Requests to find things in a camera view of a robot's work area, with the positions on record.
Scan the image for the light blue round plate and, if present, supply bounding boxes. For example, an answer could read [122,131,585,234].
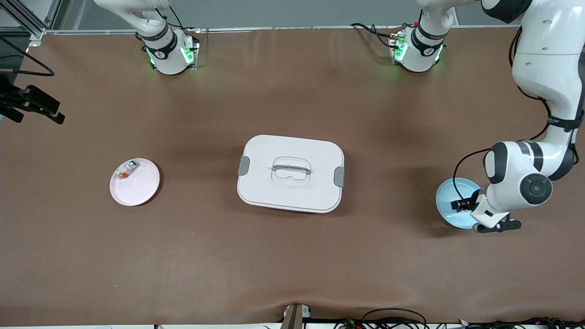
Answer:
[435,177,483,229]

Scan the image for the pink round plate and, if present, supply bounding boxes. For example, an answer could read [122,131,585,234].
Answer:
[109,158,161,207]

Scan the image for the white lidded storage box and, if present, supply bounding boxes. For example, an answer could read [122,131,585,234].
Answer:
[237,134,346,214]

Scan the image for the brown table mat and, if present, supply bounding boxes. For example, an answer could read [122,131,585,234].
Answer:
[0,27,585,326]

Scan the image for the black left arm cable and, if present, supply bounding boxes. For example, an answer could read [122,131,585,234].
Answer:
[452,27,585,202]

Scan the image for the aluminium frame profile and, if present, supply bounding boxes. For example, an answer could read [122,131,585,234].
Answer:
[0,0,62,48]

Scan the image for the white orange switch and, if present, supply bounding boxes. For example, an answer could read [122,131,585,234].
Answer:
[114,160,139,180]

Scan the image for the black looped cable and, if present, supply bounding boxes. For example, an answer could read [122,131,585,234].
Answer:
[361,308,428,329]

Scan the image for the black cable bundle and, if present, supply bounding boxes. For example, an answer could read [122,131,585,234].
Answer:
[457,317,585,329]

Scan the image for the brown camera mount post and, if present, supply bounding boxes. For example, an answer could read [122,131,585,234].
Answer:
[280,303,312,329]

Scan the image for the black base cable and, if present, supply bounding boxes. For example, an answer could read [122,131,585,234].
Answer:
[350,21,414,51]

